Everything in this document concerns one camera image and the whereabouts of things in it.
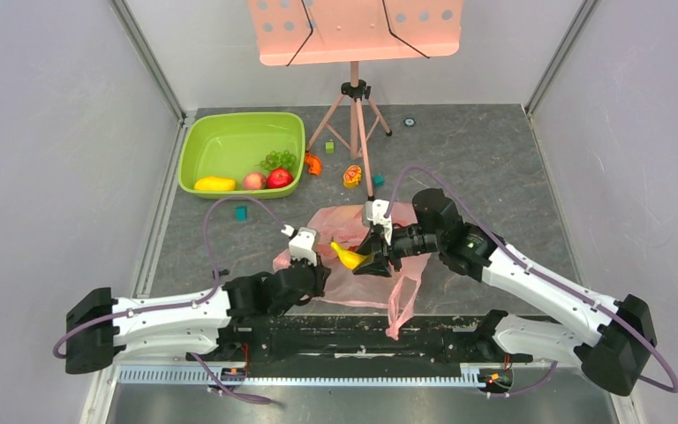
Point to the pink music stand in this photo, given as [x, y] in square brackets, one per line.
[352, 32]

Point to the teal cube near stand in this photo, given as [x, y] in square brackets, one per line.
[378, 180]

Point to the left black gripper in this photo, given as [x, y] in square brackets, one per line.
[322, 273]

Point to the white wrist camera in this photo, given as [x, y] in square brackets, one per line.
[301, 245]
[375, 218]

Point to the orange arch toy block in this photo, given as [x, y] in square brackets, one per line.
[313, 164]

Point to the yellow butterfly toy block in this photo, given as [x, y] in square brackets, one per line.
[352, 177]

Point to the yellow fake banana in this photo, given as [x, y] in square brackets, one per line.
[349, 259]

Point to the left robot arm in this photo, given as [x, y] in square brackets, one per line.
[101, 328]

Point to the red fake apple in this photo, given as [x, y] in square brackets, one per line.
[279, 178]

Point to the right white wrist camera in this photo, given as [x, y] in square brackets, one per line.
[375, 218]

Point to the pink plastic bag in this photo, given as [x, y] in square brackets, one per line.
[396, 294]

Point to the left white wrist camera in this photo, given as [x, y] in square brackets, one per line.
[301, 245]

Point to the teal cube near basin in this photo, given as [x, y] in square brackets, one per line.
[241, 213]

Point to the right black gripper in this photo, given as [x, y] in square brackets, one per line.
[384, 249]

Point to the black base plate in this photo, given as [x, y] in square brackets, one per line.
[356, 346]

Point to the pink fake peach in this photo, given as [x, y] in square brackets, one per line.
[254, 181]

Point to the yellow fake mango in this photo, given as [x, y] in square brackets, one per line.
[215, 184]

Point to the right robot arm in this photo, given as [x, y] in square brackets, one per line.
[609, 339]

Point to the green plastic basin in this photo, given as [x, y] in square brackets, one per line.
[231, 145]

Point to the green fake grapes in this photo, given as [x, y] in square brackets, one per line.
[274, 160]

